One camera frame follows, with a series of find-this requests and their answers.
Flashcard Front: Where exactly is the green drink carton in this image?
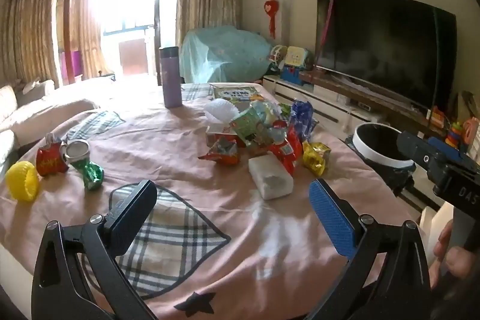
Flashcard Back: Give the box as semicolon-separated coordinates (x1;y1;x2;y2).
230;107;272;146

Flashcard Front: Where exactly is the white-rimmed black trash bin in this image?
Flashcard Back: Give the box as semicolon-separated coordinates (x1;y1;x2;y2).
345;123;416;196

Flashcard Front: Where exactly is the white TV cabinet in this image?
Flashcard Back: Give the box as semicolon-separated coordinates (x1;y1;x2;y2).
262;75;383;141

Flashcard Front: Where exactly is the rainbow stacking ring toy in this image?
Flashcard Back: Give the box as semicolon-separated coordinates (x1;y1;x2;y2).
445;122;463;149

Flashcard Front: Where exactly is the yellow foam fruit net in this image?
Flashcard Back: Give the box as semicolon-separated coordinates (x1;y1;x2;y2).
5;161;40;202

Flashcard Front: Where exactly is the children's picture book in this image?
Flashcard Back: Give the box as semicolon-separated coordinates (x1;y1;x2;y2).
212;85;264;103

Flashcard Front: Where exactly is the orange-red snack bag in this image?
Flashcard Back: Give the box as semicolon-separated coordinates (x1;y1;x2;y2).
198;138;240;166

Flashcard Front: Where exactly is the purple thermos bottle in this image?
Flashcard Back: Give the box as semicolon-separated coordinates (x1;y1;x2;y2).
160;46;182;109

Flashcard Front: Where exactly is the white tissue pack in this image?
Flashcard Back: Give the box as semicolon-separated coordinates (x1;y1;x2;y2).
248;153;294;201

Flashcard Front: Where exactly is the person's right hand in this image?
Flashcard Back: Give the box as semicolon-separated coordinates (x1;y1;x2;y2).
429;219;477;288

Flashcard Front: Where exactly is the crushed red drink can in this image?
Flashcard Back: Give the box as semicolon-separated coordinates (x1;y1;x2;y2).
36;132;68;177

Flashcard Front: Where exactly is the beige sofa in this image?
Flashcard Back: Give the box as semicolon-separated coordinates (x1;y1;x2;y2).
1;80;97;167

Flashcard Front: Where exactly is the pink patchwork tablecloth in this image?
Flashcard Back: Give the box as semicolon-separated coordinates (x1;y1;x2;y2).
0;81;425;320

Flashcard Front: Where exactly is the large black television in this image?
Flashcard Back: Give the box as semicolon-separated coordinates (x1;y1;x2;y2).
315;0;457;111

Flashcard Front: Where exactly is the colourful toy cash register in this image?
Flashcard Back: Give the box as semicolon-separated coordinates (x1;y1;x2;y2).
268;45;313;85

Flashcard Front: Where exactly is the crushed green drink can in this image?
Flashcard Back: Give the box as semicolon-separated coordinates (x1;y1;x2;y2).
60;140;104;191

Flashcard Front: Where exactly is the left beige curtain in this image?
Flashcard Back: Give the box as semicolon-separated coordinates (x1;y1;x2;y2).
1;0;62;86

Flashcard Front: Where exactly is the red snack bag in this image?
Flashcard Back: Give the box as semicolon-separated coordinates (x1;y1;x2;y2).
268;120;303;176

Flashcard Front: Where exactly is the yellow snack wrapper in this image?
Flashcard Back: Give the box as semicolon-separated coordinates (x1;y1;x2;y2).
302;141;331;178

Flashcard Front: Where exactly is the teal cloth-covered furniture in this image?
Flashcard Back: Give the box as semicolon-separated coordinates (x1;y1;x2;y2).
179;25;272;84

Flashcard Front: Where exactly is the blue snack wrapper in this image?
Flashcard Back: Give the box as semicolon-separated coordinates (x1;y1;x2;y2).
289;100;318;142

